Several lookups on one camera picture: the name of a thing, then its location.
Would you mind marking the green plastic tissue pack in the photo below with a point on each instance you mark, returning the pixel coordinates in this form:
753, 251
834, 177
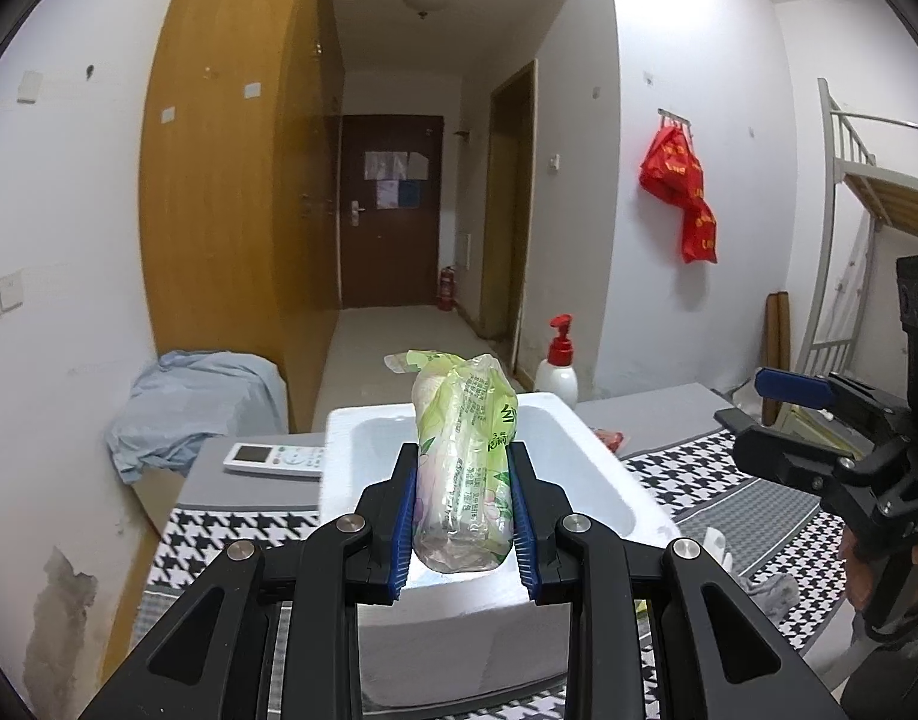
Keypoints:
459, 465

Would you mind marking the white foam box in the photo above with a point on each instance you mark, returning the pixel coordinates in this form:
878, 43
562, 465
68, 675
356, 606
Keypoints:
579, 465

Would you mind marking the red snack packet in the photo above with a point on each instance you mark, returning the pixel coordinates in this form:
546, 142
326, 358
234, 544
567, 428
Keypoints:
609, 440

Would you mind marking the houndstooth patterned blanket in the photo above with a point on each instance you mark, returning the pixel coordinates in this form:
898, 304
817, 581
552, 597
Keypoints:
729, 480

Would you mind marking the double wall switch panel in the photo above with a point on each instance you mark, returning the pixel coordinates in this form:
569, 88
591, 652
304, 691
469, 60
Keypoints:
0, 296

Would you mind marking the wooden boards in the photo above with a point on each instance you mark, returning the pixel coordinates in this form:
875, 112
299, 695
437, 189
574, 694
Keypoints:
774, 345

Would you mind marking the paper notices on door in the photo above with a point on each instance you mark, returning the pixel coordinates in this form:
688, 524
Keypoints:
395, 176

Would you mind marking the round ceiling lamp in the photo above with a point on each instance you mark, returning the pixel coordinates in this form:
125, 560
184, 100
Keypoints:
424, 1

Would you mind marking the white metal bunk bed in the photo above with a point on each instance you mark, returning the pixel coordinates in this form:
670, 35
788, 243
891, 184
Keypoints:
879, 195

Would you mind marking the wooden wardrobe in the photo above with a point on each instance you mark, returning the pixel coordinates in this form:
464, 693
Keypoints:
219, 240

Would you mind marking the wooden doorway frame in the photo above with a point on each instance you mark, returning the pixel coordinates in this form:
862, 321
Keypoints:
504, 240

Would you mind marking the red fire extinguisher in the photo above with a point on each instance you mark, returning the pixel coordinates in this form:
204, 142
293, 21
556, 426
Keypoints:
447, 292

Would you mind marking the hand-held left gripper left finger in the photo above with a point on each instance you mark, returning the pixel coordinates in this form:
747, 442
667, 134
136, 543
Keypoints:
403, 525

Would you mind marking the red plastic bag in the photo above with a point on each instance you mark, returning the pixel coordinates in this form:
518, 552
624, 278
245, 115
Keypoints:
676, 180

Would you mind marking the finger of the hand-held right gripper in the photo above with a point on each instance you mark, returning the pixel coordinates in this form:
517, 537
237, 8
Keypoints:
793, 388
774, 454

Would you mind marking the white wall box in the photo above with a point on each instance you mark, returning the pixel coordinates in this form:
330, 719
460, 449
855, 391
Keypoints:
29, 87

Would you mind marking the metal wall hook rack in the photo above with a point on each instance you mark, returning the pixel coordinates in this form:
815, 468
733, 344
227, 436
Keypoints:
675, 118

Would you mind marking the white red-pump bottle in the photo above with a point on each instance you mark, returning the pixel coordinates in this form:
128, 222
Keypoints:
556, 379

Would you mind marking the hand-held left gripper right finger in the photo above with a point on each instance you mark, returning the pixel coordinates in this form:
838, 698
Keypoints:
520, 540

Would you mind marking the grey sock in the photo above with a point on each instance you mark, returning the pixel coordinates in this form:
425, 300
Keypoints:
770, 594

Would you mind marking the white remote control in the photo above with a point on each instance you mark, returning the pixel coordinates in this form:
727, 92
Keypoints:
271, 457

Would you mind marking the dark brown door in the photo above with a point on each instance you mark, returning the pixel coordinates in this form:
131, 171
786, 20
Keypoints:
391, 255

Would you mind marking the blue-grey crumpled cloth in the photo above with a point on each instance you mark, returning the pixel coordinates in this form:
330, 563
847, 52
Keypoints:
189, 405

